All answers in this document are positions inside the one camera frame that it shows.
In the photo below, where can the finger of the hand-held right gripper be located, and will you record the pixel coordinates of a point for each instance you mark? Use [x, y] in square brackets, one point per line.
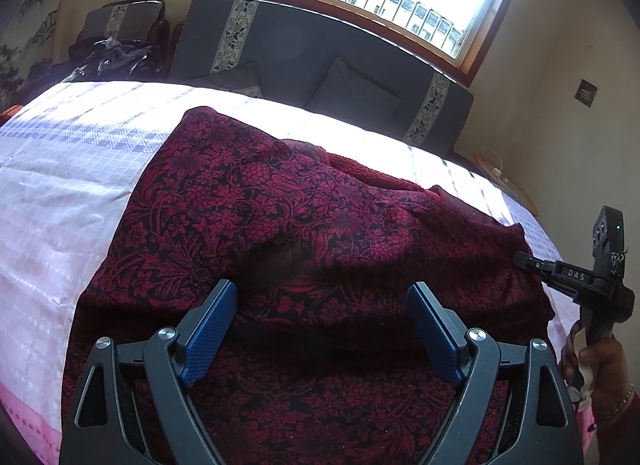
[531, 261]

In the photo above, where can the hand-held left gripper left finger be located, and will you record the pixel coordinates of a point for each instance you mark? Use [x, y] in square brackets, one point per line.
[210, 332]

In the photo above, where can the person's right hand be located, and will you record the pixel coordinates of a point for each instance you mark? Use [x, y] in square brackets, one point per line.
[602, 370]

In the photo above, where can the dark red floral garment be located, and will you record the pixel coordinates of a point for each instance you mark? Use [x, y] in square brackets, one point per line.
[310, 205]

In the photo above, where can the person's right forearm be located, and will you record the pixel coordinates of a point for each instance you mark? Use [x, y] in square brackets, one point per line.
[617, 435]

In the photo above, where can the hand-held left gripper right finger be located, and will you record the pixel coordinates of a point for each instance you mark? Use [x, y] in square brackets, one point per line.
[433, 327]

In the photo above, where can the large grey cushion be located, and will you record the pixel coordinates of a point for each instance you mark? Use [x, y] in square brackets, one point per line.
[350, 90]

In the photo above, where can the round wooden side table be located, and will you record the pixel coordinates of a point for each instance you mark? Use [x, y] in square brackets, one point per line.
[515, 190]

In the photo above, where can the pink checked bed sheet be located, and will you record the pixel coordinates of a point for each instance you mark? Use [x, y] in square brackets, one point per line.
[65, 185]

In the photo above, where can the ink landscape wall painting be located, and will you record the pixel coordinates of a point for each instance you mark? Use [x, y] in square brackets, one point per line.
[27, 30]

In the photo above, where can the grey padded wooden armchair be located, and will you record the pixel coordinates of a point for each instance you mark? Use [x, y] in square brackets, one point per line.
[135, 20]

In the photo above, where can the small grey cushion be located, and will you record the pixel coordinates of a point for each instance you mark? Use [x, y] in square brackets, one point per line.
[232, 77]

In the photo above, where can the dark wall switch plate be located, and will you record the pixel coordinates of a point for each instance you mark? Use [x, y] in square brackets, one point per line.
[585, 92]

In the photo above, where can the dark bag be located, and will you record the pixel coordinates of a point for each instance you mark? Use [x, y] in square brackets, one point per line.
[112, 57]

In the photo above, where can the grey sofa with patterned strips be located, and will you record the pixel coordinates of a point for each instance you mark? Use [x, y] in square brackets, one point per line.
[295, 40]

